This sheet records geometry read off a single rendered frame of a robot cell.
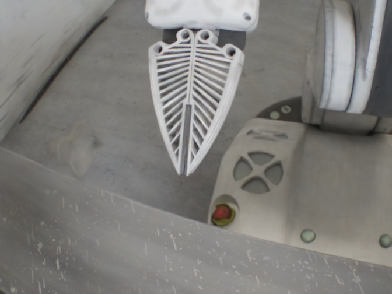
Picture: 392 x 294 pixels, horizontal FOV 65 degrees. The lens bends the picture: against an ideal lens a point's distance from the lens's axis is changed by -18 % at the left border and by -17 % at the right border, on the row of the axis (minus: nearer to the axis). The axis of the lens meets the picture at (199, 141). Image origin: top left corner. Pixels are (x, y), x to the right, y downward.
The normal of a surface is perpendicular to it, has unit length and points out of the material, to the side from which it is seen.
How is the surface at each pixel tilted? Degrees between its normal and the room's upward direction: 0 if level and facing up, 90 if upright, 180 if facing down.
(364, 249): 1
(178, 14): 62
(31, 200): 0
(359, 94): 83
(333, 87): 85
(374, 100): 89
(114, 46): 0
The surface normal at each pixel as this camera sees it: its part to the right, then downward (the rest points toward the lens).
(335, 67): -0.28, 0.48
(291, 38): -0.14, -0.59
